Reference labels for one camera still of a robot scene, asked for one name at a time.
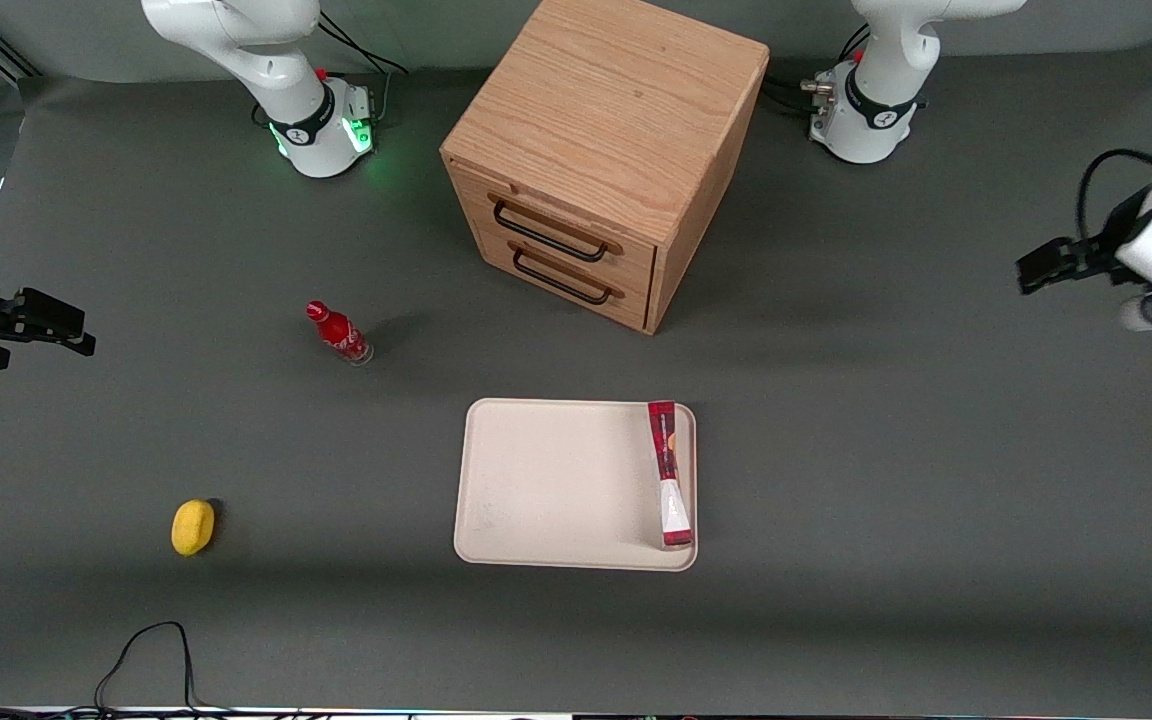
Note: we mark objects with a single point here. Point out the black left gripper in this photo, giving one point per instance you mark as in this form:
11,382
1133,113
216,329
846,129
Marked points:
1102,250

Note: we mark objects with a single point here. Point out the yellow lemon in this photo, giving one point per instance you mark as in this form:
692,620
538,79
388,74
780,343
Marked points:
192,527

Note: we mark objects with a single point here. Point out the wooden drawer cabinet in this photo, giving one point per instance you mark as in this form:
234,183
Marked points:
616,110

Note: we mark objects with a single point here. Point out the beige rectangular tray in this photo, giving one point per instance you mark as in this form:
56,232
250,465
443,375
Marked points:
556,485

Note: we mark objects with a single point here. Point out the red soda bottle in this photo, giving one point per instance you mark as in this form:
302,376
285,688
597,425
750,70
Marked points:
340,333

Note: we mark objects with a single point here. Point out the aluminium frame rail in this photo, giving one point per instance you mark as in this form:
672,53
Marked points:
1,50

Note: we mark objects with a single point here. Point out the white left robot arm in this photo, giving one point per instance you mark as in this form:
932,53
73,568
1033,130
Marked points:
876,110

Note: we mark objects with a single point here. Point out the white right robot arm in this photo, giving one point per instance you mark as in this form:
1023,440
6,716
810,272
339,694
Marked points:
236,40

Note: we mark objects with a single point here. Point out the red tartan cookie box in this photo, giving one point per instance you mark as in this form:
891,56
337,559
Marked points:
669,470

